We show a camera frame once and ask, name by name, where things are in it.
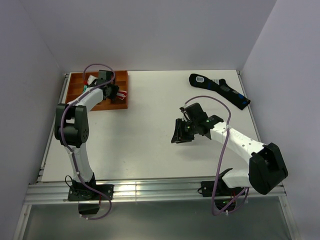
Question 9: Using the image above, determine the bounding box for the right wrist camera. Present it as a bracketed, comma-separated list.
[179, 107, 190, 121]

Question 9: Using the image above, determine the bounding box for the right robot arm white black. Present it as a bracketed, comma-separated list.
[171, 103, 289, 195]

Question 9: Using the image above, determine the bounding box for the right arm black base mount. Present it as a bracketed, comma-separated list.
[197, 180, 244, 210]

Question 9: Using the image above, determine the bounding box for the orange compartment tray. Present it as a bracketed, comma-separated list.
[62, 70, 129, 111]

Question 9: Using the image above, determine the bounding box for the aluminium table frame rail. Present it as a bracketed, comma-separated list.
[23, 71, 287, 203]

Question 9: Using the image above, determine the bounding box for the black blue patterned sock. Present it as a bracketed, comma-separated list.
[188, 73, 251, 110]

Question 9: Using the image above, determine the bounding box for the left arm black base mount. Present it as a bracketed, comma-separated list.
[64, 175, 114, 220]

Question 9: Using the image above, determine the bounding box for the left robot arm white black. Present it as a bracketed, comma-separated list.
[54, 70, 119, 200]

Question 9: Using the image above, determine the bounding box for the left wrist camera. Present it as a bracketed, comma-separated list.
[85, 75, 98, 88]

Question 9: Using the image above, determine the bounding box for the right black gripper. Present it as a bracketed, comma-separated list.
[171, 118, 198, 144]

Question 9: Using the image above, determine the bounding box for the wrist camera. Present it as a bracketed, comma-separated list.
[85, 75, 98, 88]
[179, 107, 190, 121]

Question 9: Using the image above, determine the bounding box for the red white striped sock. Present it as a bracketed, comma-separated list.
[116, 90, 128, 101]

